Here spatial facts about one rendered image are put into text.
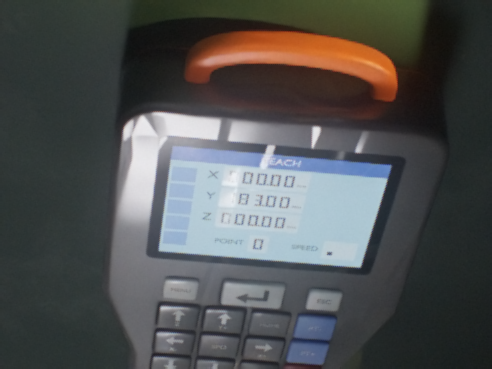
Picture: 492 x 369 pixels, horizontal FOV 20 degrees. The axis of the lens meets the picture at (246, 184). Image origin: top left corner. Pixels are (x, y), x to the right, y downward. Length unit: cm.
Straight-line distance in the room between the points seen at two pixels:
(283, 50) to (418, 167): 5
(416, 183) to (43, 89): 10
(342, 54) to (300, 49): 1
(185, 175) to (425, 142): 6
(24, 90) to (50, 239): 6
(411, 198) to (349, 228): 2
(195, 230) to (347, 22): 7
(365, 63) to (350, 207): 5
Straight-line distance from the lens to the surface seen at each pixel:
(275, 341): 43
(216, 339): 43
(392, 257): 40
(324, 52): 35
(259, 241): 39
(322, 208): 38
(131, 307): 42
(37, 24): 37
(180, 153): 36
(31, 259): 44
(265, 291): 41
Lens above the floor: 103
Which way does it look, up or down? 42 degrees down
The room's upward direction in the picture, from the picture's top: 180 degrees clockwise
